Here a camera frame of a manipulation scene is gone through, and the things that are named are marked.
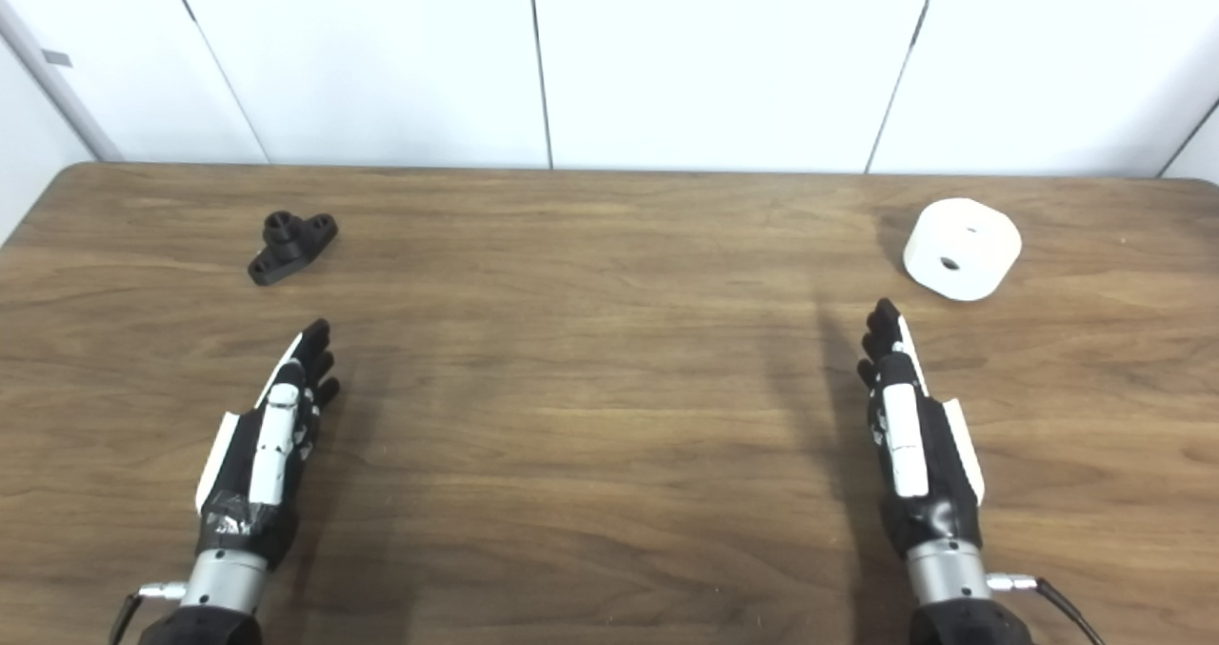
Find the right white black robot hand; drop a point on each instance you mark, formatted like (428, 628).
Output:
(905, 435)

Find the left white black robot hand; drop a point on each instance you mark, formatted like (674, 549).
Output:
(271, 435)

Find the black flanged holder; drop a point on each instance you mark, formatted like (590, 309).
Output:
(290, 245)

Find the round white piece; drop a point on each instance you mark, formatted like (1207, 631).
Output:
(962, 250)

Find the gray wall corner post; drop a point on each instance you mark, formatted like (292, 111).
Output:
(57, 78)

